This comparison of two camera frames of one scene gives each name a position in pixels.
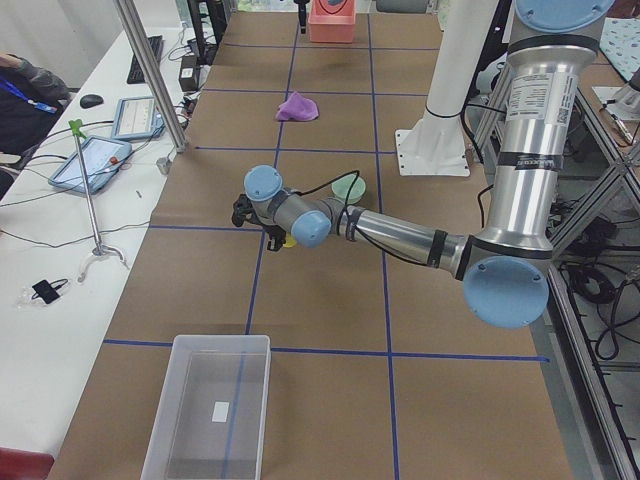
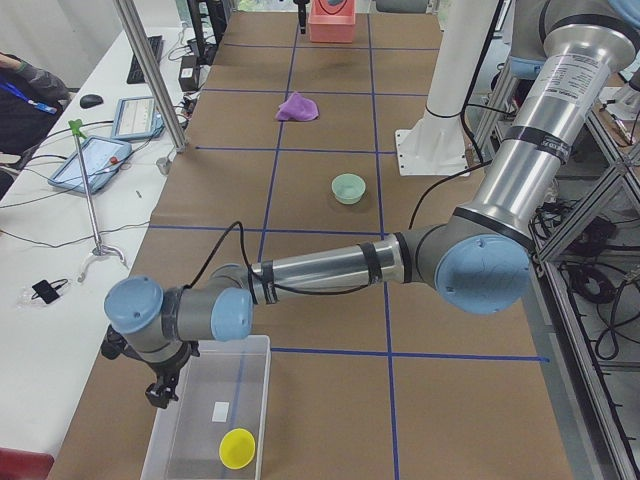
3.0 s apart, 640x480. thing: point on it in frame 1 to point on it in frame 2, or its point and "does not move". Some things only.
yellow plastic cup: [290, 242] to [237, 448]
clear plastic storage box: [209, 419] does not move
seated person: [30, 99] does not move
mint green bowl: [351, 188] does not move
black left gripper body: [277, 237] to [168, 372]
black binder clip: [48, 291] does not move
